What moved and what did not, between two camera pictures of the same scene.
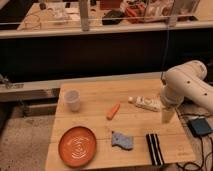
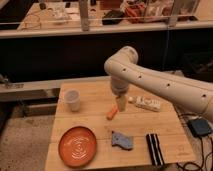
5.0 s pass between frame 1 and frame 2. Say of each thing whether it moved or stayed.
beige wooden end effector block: moved
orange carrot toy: stayed
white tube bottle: stayed
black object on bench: stayed
